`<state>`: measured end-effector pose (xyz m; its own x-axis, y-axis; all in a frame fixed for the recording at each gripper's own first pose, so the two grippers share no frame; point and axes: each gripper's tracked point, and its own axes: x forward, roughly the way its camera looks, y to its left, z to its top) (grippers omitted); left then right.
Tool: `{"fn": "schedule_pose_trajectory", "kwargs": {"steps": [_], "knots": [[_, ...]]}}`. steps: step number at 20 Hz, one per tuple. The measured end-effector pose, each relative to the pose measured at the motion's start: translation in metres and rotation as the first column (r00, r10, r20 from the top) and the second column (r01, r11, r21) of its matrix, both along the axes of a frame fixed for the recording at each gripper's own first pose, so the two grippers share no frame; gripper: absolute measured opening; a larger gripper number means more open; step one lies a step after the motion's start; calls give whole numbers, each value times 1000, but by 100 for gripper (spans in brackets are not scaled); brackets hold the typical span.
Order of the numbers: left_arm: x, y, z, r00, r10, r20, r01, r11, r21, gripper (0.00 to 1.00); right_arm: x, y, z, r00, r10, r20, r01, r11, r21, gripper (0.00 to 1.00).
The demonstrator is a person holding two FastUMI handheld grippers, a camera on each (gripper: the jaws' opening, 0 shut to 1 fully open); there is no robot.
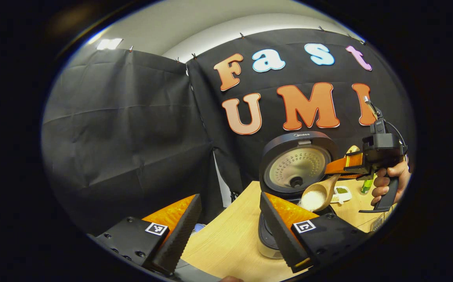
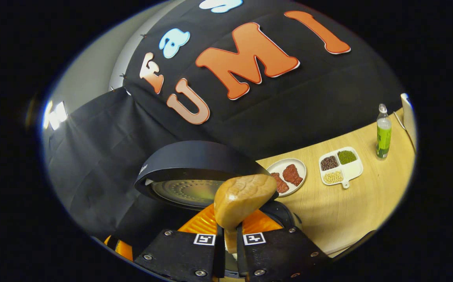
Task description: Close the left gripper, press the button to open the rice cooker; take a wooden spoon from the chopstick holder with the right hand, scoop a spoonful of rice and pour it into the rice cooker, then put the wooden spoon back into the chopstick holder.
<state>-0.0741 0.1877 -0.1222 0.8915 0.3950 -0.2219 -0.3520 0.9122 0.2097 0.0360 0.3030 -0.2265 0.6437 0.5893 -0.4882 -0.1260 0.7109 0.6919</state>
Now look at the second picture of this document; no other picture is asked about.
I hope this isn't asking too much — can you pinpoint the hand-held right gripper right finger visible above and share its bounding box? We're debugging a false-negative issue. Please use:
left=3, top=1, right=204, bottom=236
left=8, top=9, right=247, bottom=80
left=236, top=210, right=331, bottom=282

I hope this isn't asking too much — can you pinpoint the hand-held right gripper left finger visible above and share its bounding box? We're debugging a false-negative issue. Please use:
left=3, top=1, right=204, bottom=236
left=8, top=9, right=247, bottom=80
left=134, top=203, right=226, bottom=282

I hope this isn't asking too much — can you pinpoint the wooden spoon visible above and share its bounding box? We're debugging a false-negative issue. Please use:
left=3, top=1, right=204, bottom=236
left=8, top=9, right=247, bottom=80
left=214, top=174, right=278, bottom=255

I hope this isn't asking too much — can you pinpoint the black rice cooker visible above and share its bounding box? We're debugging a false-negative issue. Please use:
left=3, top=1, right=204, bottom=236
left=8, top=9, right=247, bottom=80
left=134, top=140, right=301, bottom=235

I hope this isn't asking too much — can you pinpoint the red meat slice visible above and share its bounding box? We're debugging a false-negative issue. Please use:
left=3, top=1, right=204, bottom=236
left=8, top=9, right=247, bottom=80
left=283, top=164, right=303, bottom=186
left=270, top=172, right=290, bottom=194

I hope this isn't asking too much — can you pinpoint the round white plate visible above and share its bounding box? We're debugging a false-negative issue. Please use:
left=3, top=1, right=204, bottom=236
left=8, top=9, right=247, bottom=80
left=266, top=158, right=307, bottom=197

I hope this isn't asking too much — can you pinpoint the pile of pale soybeans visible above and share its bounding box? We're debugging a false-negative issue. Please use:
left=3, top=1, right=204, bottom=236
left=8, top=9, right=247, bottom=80
left=323, top=171, right=344, bottom=184

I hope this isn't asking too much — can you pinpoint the pile of dark red beans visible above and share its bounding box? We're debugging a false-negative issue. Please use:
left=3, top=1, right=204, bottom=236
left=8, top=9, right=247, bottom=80
left=321, top=156, right=339, bottom=171

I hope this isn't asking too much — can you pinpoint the white divided dish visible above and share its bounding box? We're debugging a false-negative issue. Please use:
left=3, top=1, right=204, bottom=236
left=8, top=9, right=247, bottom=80
left=319, top=147, right=364, bottom=189

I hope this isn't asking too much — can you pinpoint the pile of green beans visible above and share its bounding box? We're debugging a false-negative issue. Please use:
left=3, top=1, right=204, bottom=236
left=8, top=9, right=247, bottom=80
left=337, top=150, right=357, bottom=165

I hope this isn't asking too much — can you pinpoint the ceiling light panel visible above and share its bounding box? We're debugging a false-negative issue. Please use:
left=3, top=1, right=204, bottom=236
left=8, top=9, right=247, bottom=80
left=43, top=100, right=68, bottom=130

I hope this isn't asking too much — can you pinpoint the green drink bottle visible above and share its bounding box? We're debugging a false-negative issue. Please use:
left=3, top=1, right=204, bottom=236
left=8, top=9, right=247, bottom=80
left=375, top=104, right=392, bottom=159

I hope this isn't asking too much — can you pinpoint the white toaster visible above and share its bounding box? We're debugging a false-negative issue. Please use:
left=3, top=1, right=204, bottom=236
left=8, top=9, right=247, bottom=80
left=401, top=93, right=417, bottom=153

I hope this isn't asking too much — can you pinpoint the white toaster cable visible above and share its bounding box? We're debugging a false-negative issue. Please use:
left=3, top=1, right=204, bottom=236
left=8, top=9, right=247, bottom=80
left=393, top=111, right=407, bottom=132

